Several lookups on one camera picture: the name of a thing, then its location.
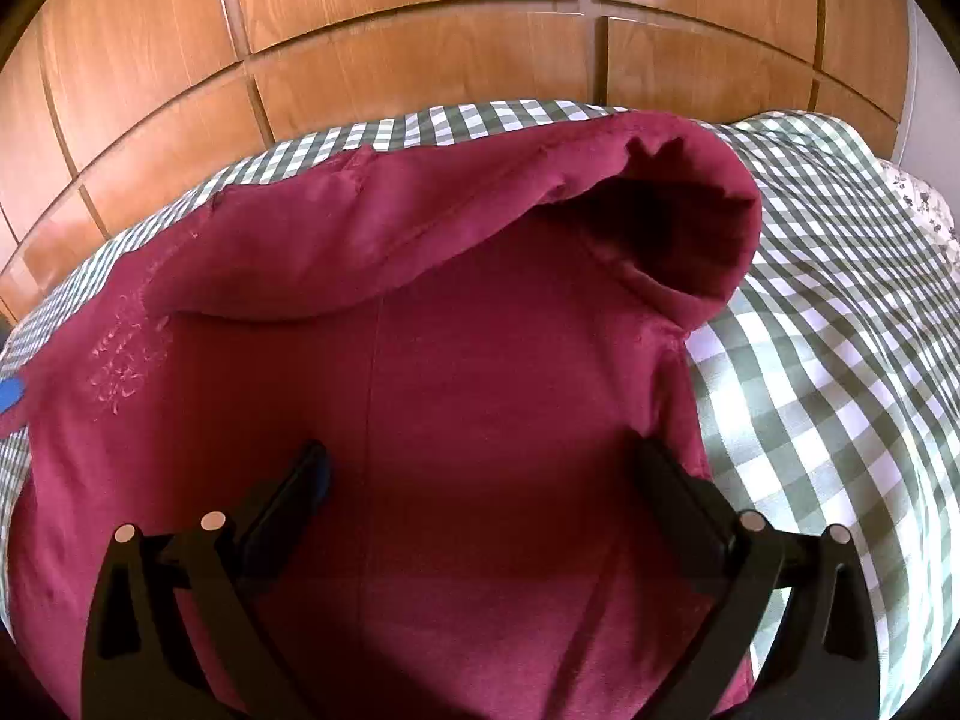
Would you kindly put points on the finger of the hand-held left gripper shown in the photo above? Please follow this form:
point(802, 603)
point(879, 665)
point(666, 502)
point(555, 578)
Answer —
point(10, 394)

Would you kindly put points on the green white checked bedspread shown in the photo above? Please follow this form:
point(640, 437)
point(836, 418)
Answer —
point(817, 360)

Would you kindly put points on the maroon sweatshirt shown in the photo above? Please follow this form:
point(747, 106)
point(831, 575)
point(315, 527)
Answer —
point(465, 405)

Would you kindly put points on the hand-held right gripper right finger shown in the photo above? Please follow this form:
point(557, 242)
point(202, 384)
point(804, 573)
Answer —
point(666, 481)

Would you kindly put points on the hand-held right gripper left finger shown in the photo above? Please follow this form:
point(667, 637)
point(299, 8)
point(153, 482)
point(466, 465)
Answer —
point(321, 474)

